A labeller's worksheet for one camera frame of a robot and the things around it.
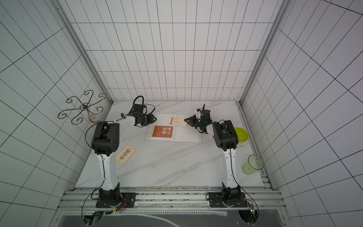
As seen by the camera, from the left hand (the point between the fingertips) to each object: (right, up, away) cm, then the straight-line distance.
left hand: (154, 121), depth 105 cm
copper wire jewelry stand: (-27, +8, -32) cm, 42 cm away
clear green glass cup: (+67, -25, -18) cm, 74 cm away
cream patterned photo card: (-16, -21, -16) cm, 30 cm away
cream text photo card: (+17, +1, +1) cm, 17 cm away
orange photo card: (+7, -7, -6) cm, 12 cm away
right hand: (+25, +3, 0) cm, 25 cm away
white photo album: (+20, -9, 0) cm, 22 cm away
